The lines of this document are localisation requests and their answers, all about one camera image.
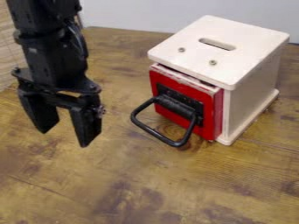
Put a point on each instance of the black metal drawer handle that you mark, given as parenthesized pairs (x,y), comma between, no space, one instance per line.
(177,109)

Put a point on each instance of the red drawer front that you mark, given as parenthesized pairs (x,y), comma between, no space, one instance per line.
(192,93)

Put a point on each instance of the white wooden drawer box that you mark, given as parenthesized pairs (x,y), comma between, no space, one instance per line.
(235,56)

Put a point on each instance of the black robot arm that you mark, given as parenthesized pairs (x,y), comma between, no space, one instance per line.
(43,16)

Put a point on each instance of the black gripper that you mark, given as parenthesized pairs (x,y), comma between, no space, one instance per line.
(53,82)

